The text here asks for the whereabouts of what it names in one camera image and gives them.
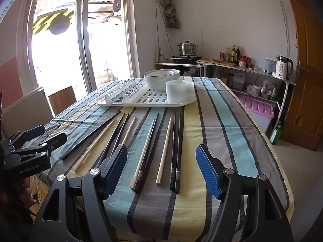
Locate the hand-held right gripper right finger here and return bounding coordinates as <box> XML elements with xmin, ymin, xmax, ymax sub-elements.
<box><xmin>195</xmin><ymin>144</ymin><xmax>294</xmax><ymax>242</ymax></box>

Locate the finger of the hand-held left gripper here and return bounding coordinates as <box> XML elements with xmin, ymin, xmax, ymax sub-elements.
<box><xmin>6</xmin><ymin>125</ymin><xmax>46</xmax><ymax>148</ymax></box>
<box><xmin>10</xmin><ymin>132</ymin><xmax>68</xmax><ymax>157</ymax></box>

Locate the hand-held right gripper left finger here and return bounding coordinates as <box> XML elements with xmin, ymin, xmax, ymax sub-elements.
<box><xmin>31</xmin><ymin>144</ymin><xmax>128</xmax><ymax>242</ymax></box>

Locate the white cup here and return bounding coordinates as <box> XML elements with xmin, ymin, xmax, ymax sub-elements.
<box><xmin>165</xmin><ymin>80</ymin><xmax>187</xmax><ymax>103</ymax></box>

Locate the person's left hand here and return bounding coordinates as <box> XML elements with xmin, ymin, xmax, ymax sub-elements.
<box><xmin>20</xmin><ymin>178</ymin><xmax>36</xmax><ymax>208</ymax></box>

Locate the beige chair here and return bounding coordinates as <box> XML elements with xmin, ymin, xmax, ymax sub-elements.
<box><xmin>0</xmin><ymin>87</ymin><xmax>55</xmax><ymax>139</ymax></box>

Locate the wooden chopstick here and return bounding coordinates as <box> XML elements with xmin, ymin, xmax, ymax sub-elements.
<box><xmin>156</xmin><ymin>116</ymin><xmax>172</xmax><ymax>185</ymax></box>
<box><xmin>129</xmin><ymin>119</ymin><xmax>155</xmax><ymax>189</ymax></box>
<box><xmin>121</xmin><ymin>117</ymin><xmax>137</xmax><ymax>147</ymax></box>
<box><xmin>74</xmin><ymin>118</ymin><xmax>117</xmax><ymax>171</ymax></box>

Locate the striped tablecloth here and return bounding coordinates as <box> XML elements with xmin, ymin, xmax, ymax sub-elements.
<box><xmin>42</xmin><ymin>76</ymin><xmax>294</xmax><ymax>242</ymax></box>

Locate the brown wooden chair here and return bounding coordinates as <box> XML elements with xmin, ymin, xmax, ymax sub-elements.
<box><xmin>48</xmin><ymin>86</ymin><xmax>77</xmax><ymax>117</ymax></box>

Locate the white plastic dish rack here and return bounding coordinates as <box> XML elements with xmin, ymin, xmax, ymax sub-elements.
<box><xmin>95</xmin><ymin>77</ymin><xmax>197</xmax><ymax>108</ymax></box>

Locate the green plastic bottle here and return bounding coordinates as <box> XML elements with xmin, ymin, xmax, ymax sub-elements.
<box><xmin>269</xmin><ymin>121</ymin><xmax>282</xmax><ymax>146</ymax></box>

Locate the storage box pink lid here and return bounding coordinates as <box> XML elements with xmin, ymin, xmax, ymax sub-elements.
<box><xmin>238</xmin><ymin>95</ymin><xmax>275</xmax><ymax>132</ymax></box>

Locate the dark liquid plastic jug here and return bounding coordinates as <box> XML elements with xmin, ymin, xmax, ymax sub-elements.
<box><xmin>232</xmin><ymin>72</ymin><xmax>246</xmax><ymax>91</ymax></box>

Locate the plain white bowl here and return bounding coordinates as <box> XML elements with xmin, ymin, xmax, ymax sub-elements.
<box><xmin>144</xmin><ymin>69</ymin><xmax>181</xmax><ymax>92</ymax></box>

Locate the crumpled plastic bag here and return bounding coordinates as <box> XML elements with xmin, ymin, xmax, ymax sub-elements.
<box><xmin>261</xmin><ymin>80</ymin><xmax>276</xmax><ymax>94</ymax></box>

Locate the wooden cutting board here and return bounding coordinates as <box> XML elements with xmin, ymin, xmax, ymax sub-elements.
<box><xmin>196</xmin><ymin>58</ymin><xmax>238</xmax><ymax>67</ymax></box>

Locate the metal kitchen shelf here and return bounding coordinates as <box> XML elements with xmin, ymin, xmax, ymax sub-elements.
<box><xmin>154</xmin><ymin>61</ymin><xmax>296</xmax><ymax>135</ymax></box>

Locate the black induction cooktop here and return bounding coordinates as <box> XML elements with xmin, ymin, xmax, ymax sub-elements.
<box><xmin>170</xmin><ymin>55</ymin><xmax>202</xmax><ymax>64</ymax></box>

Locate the yellow black striped sign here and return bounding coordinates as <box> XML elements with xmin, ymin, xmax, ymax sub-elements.
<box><xmin>32</xmin><ymin>9</ymin><xmax>74</xmax><ymax>35</ymax></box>

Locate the wooden door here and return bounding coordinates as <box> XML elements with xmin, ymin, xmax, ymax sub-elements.
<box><xmin>279</xmin><ymin>0</ymin><xmax>323</xmax><ymax>152</ymax></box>

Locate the blue water pitcher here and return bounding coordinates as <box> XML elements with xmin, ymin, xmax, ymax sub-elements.
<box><xmin>264</xmin><ymin>57</ymin><xmax>277</xmax><ymax>74</ymax></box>

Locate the steel steamer pot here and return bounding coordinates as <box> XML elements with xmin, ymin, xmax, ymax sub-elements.
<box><xmin>178</xmin><ymin>40</ymin><xmax>199</xmax><ymax>56</ymax></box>

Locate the white electric kettle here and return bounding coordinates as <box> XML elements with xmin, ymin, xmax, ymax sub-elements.
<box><xmin>275</xmin><ymin>55</ymin><xmax>293</xmax><ymax>79</ymax></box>

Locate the hanging grey cloth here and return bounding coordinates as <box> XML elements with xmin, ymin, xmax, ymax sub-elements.
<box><xmin>160</xmin><ymin>0</ymin><xmax>181</xmax><ymax>29</ymax></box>

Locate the sliding glass door frame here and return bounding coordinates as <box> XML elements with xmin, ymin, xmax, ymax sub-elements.
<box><xmin>23</xmin><ymin>0</ymin><xmax>141</xmax><ymax>101</ymax></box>

